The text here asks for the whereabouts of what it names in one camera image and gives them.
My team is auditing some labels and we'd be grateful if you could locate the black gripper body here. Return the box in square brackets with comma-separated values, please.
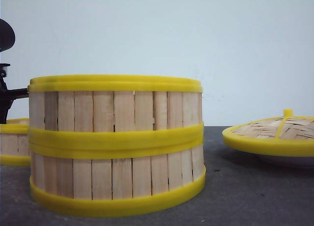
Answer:
[0, 63, 29, 124]

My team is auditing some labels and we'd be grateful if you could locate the woven bamboo steamer lid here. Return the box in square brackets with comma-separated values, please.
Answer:
[222, 109, 314, 157]

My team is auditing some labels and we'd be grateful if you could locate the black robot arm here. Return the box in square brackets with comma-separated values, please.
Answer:
[0, 19, 29, 124]

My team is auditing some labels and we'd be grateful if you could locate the front bamboo steamer basket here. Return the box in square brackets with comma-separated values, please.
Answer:
[28, 129, 206, 217]

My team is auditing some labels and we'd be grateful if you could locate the white plate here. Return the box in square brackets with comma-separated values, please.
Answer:
[230, 151, 314, 169]

